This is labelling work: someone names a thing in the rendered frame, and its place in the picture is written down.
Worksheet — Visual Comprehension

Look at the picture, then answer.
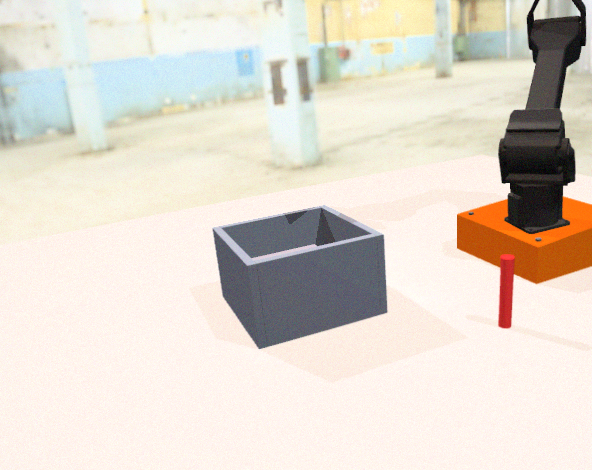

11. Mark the red peg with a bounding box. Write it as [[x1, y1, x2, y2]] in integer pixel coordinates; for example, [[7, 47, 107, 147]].
[[498, 255, 515, 329]]

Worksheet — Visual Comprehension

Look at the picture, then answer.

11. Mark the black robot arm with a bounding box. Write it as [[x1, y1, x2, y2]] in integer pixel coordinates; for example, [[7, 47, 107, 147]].
[[498, 0, 587, 234]]

